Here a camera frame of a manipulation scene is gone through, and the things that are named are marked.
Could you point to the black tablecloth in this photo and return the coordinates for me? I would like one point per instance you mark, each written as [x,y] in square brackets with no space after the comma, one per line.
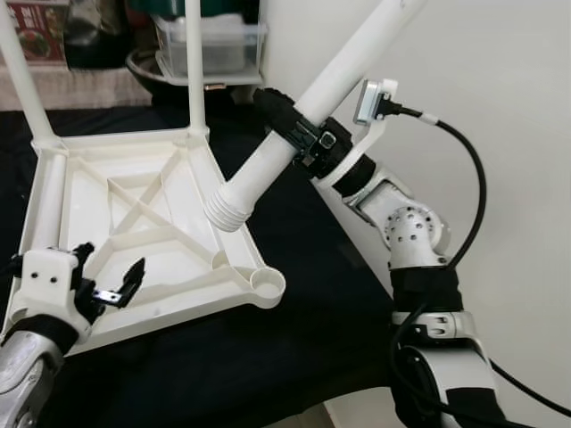
[294,339]

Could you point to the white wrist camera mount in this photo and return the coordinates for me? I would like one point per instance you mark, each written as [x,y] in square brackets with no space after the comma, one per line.
[40,281]
[375,102]

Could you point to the beige cloth cover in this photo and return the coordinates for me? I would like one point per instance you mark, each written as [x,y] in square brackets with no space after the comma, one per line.
[89,87]

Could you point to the white plastic children tabletop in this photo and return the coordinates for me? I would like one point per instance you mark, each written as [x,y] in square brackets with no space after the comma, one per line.
[152,223]

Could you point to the white plastic table leg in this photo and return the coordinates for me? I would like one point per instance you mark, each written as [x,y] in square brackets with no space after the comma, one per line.
[194,71]
[27,80]
[46,201]
[348,71]

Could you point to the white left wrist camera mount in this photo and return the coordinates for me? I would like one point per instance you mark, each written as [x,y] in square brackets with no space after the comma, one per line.
[40,281]

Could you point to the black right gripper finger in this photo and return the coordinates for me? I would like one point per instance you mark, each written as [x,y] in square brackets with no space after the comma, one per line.
[312,147]
[278,111]

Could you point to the black wok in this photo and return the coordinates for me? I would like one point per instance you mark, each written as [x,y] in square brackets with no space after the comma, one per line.
[143,76]

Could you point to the clear plastic bin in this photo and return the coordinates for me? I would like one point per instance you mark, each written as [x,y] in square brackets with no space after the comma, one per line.
[232,49]

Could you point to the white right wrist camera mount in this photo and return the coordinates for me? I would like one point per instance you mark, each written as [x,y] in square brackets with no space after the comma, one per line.
[375,102]

